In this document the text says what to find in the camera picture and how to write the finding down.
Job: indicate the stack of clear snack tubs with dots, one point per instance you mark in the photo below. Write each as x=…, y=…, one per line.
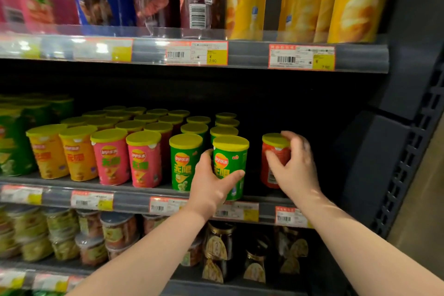
x=69, y=233

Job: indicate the dark jar with tan label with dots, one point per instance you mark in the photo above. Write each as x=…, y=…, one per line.
x=293, y=250
x=255, y=266
x=218, y=247

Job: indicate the dark grey shelf side panel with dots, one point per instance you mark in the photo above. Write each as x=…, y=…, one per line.
x=412, y=28

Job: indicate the person's right hand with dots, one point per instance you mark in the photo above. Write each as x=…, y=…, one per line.
x=300, y=174

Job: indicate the person's left hand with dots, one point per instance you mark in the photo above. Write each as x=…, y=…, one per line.
x=208, y=191

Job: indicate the person's left forearm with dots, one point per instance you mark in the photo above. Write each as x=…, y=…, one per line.
x=145, y=257

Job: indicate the dark grey perforated shelf upright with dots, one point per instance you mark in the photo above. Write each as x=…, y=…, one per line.
x=412, y=167

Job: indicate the person's left thumb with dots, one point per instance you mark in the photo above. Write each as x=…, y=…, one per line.
x=231, y=177

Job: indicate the rows of small snack cans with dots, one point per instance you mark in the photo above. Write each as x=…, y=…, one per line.
x=111, y=164

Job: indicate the person's right forearm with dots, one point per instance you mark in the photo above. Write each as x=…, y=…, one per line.
x=357, y=247

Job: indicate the red chip can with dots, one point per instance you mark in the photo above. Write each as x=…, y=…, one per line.
x=274, y=139

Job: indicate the person's right thumb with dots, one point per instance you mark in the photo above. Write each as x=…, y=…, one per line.
x=274, y=160

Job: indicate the grey shelf with clear rail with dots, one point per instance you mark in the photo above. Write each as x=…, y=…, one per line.
x=190, y=287
x=131, y=202
x=249, y=54

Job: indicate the green chip can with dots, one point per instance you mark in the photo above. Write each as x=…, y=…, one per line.
x=230, y=162

